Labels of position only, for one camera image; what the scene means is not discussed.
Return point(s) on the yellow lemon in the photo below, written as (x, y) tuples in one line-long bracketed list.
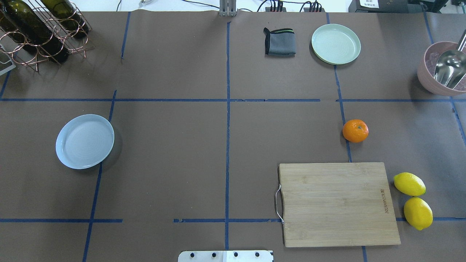
[(409, 184), (418, 213)]

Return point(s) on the dark wine bottle right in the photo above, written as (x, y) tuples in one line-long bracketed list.
[(68, 16)]

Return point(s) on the upper yellow lemon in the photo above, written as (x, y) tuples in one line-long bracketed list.
[(409, 184)]

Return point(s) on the light blue plate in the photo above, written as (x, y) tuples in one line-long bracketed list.
[(85, 141)]

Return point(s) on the lower yellow lemon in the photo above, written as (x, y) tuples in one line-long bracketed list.
[(418, 213)]

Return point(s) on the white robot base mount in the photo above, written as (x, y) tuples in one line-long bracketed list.
[(226, 256)]

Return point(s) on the bamboo cutting board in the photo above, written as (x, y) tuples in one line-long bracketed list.
[(337, 205)]

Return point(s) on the orange fruit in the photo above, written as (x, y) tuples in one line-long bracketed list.
[(355, 130)]

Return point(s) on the grey folded cloth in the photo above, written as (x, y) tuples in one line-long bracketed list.
[(280, 42)]

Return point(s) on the dark wine bottle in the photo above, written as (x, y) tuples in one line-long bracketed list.
[(68, 16), (37, 33)]

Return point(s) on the metal scoop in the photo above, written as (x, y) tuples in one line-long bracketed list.
[(451, 65)]

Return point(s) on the grey camera pole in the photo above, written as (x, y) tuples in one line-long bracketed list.
[(227, 8)]

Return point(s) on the pink bowl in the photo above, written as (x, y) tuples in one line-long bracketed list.
[(426, 70)]

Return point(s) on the copper wire wine rack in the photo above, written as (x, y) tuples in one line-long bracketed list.
[(15, 45)]

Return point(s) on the dark wine bottle left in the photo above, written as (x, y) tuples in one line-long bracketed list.
[(37, 33)]

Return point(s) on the light green plate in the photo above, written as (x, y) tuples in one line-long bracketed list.
[(336, 44)]

